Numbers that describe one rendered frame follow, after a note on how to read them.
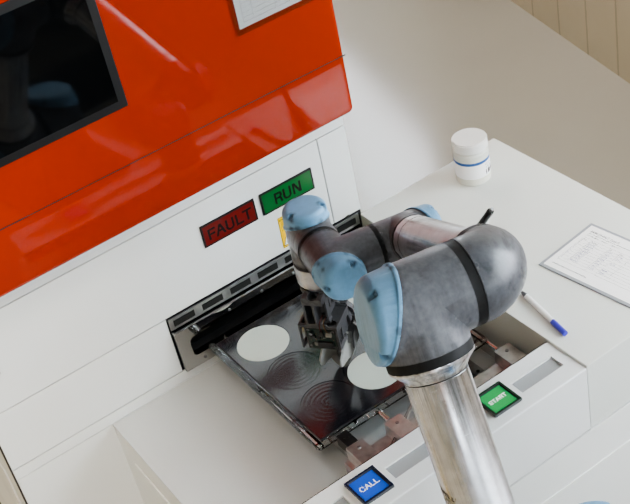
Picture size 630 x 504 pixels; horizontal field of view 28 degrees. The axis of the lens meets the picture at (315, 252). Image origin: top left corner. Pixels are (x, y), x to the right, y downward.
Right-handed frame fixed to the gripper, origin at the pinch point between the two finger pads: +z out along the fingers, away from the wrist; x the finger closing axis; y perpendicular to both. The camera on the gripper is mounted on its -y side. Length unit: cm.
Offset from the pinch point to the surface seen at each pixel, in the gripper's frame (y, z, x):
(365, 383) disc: 4.5, 1.3, 5.3
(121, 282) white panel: 5.3, -18.5, -36.7
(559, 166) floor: -191, 91, -2
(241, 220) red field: -14.9, -18.0, -21.6
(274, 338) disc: -4.7, 1.4, -15.4
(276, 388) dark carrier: 7.9, 1.3, -10.3
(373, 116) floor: -219, 92, -75
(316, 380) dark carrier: 4.9, 1.4, -3.8
